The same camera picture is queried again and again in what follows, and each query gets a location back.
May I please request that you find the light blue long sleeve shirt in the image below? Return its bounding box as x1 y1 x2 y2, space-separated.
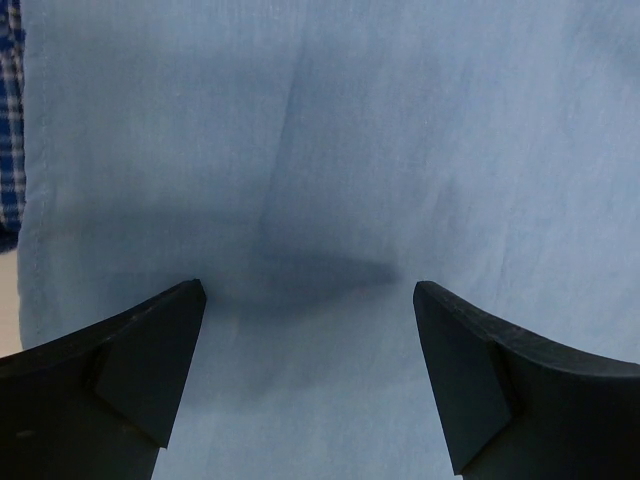
18 1 639 479

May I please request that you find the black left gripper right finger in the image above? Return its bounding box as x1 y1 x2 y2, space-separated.
413 281 639 479

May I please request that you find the blue plaid folded shirt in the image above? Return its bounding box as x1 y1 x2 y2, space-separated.
0 0 26 254

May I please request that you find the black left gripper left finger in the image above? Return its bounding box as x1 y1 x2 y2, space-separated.
1 280 206 480

